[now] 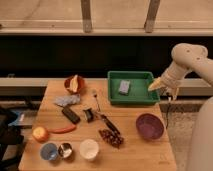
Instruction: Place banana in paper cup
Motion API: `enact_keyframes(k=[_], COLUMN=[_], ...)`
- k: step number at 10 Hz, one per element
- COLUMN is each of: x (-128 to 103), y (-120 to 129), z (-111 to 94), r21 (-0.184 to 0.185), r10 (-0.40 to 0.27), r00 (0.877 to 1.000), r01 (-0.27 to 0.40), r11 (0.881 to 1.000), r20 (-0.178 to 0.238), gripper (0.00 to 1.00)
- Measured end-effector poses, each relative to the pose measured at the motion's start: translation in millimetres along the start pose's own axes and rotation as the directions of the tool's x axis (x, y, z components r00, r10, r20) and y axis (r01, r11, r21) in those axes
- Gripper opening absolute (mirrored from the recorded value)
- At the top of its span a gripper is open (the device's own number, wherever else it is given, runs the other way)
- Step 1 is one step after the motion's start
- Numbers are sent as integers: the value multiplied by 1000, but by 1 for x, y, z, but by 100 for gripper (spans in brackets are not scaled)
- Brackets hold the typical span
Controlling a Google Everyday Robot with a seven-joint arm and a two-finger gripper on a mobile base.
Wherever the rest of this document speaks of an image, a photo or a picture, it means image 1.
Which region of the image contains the metal spoon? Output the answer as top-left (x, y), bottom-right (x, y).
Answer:
top-left (92, 90), bottom-right (101, 112)

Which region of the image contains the red chili pepper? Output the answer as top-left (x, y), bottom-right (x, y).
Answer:
top-left (49, 125), bottom-right (76, 134)

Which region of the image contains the white paper cup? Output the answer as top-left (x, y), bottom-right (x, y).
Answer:
top-left (79, 139), bottom-right (99, 161)

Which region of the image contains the purple bowl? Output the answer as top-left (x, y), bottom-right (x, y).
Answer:
top-left (136, 113), bottom-right (164, 140)

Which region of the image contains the black rectangular bar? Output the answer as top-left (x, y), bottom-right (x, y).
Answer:
top-left (62, 107), bottom-right (80, 124)

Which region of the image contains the red bowl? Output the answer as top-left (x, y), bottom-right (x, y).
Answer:
top-left (64, 75), bottom-right (85, 94)

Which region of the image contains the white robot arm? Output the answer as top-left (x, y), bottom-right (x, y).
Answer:
top-left (148, 43), bottom-right (213, 171)

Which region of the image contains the black bag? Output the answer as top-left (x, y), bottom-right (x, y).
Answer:
top-left (0, 106), bottom-right (24, 171)

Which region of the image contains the dark red grape bunch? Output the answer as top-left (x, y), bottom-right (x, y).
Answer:
top-left (99, 129), bottom-right (124, 148)

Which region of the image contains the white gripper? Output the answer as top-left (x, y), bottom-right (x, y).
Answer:
top-left (148, 66), bottom-right (183, 100)

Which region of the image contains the yellow banana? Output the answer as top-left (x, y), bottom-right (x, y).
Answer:
top-left (70, 75), bottom-right (78, 93)

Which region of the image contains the green plastic tray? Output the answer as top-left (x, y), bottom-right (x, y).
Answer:
top-left (108, 71), bottom-right (160, 105)

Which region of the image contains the small metal cup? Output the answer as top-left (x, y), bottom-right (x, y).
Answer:
top-left (58, 143), bottom-right (72, 159)

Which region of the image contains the blue cup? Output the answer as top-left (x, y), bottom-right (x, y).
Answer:
top-left (40, 143), bottom-right (58, 161)

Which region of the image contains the dark handled knife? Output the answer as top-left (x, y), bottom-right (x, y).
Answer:
top-left (97, 113), bottom-right (120, 134)

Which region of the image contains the red yellow apple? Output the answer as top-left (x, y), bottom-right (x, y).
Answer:
top-left (32, 127), bottom-right (49, 142)

